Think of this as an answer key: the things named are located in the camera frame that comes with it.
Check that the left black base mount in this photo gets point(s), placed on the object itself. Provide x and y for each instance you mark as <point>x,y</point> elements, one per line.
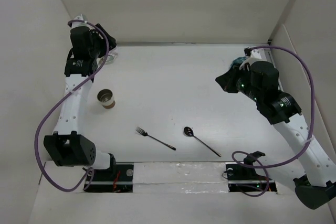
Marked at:
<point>120,180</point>

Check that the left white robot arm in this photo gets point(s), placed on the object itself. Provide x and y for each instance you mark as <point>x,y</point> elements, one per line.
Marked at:
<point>67,145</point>

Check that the brown paper cup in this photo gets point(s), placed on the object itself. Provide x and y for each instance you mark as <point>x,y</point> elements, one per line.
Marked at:
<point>106,98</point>

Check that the teal scalloped plate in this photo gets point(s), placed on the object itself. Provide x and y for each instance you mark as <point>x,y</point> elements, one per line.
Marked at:
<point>238,61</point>

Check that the animal print cloth placemat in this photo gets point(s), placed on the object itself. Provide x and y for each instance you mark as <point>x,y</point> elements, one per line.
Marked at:
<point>112,56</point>

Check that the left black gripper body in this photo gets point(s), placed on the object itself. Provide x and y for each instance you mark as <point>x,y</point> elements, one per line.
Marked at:
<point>98,49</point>

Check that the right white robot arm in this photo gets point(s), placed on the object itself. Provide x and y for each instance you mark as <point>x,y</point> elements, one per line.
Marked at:
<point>311,172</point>

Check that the black slotted spoon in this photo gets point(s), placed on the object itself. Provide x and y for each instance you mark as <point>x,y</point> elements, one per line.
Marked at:
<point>189,132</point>

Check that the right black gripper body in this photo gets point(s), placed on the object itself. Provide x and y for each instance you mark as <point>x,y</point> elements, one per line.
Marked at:
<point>239,80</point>

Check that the black fork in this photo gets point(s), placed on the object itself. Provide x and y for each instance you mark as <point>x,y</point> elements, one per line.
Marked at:
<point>144,133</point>

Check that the white foam strip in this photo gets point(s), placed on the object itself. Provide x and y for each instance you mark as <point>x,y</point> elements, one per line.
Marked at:
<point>181,177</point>

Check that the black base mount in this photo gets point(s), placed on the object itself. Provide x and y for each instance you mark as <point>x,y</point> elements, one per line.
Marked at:
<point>240,179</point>
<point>120,180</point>

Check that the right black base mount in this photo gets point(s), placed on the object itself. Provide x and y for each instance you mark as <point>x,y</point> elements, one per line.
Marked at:
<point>240,179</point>

